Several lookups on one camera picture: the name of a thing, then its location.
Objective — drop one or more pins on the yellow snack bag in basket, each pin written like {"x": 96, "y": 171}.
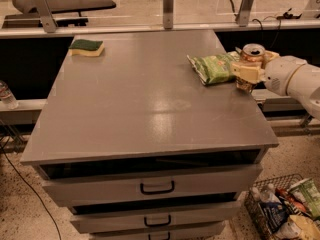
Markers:
{"x": 298, "y": 228}

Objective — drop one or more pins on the yellow green sponge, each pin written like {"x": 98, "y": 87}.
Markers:
{"x": 86, "y": 47}

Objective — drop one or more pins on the water bottle in basket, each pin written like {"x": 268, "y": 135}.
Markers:
{"x": 267, "y": 194}

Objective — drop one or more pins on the grey drawer cabinet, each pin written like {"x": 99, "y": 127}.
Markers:
{"x": 139, "y": 107}

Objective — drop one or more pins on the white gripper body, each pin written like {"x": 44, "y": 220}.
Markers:
{"x": 279, "y": 74}

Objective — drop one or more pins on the right metal bracket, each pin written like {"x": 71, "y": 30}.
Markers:
{"x": 242, "y": 18}

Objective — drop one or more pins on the clear plastic water bottle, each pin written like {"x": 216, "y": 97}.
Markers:
{"x": 7, "y": 97}

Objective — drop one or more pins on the left metal bracket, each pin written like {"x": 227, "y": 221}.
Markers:
{"x": 48, "y": 23}

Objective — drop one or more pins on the orange soda can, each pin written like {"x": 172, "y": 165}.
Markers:
{"x": 250, "y": 53}

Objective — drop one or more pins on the metal bracket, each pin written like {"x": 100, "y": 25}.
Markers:
{"x": 168, "y": 7}
{"x": 242, "y": 18}
{"x": 48, "y": 23}

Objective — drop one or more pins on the middle drawer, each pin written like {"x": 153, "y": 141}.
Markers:
{"x": 155, "y": 218}

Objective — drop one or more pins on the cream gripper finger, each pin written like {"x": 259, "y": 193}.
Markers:
{"x": 251, "y": 72}
{"x": 269, "y": 56}

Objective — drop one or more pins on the blue snack bag in basket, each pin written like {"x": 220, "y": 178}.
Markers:
{"x": 275, "y": 213}

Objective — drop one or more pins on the drawer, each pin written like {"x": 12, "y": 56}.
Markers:
{"x": 151, "y": 185}
{"x": 189, "y": 232}
{"x": 155, "y": 218}

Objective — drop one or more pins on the wire basket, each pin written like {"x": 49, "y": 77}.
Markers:
{"x": 252, "y": 203}

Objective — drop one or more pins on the top drawer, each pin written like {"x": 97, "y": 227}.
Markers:
{"x": 151, "y": 185}

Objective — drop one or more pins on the red snack bag in basket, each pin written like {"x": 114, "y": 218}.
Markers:
{"x": 294, "y": 206}

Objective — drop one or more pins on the green chip bag in basket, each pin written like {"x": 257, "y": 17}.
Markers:
{"x": 307, "y": 193}

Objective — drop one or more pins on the middle metal bracket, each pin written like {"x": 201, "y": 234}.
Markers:
{"x": 168, "y": 7}

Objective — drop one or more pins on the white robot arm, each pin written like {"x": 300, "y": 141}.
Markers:
{"x": 304, "y": 86}

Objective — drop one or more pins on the bottom drawer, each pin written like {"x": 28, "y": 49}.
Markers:
{"x": 189, "y": 232}

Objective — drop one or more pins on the green jalapeno chip bag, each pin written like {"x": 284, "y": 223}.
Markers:
{"x": 214, "y": 69}

